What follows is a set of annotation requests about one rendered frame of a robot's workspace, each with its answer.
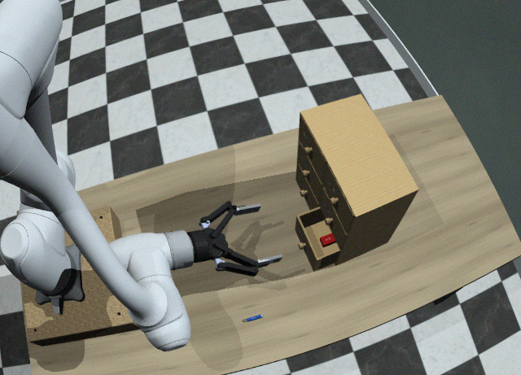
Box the red nine-volt battery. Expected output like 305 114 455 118
320 233 336 247

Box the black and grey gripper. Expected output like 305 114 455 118
187 201 283 277

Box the small wooden chest of drawers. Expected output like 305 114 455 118
300 94 418 266

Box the brown wooden drawer front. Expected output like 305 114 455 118
298 143 322 202
300 116 326 182
296 207 340 272
297 164 318 210
324 164 354 233
320 188 347 250

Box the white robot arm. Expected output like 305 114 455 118
0 0 195 351

